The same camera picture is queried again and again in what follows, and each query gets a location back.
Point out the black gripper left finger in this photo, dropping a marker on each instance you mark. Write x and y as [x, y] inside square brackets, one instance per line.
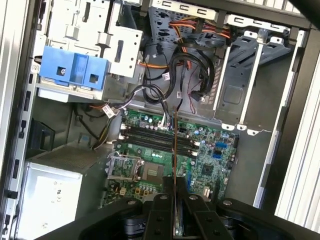
[160, 220]

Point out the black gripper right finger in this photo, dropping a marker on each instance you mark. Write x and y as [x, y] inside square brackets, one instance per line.
[205, 222]

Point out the green RAM stick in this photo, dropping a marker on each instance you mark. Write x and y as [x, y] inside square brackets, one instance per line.
[175, 150]

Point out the RAM slot black clips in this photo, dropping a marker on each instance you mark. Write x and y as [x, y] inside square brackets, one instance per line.
[150, 136]
[150, 144]

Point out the RAM slot white clips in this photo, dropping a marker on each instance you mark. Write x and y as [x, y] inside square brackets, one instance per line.
[150, 140]

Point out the CPU socket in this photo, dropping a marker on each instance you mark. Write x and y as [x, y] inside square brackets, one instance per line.
[153, 173]

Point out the green motherboard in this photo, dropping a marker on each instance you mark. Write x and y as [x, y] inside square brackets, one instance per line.
[215, 170]

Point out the metal socket cover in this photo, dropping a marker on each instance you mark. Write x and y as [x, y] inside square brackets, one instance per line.
[122, 177]

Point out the black open PC case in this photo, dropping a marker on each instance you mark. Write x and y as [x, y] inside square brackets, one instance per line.
[252, 160]

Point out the grey power supply unit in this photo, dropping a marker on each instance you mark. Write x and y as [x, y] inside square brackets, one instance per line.
[50, 195]

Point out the metal disk bay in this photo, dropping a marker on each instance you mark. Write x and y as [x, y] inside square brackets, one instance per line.
[235, 100]

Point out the blue plastic drive latch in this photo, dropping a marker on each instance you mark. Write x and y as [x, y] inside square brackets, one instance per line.
[55, 65]

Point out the metal optical drive cage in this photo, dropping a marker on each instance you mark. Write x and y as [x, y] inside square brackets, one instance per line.
[75, 25]

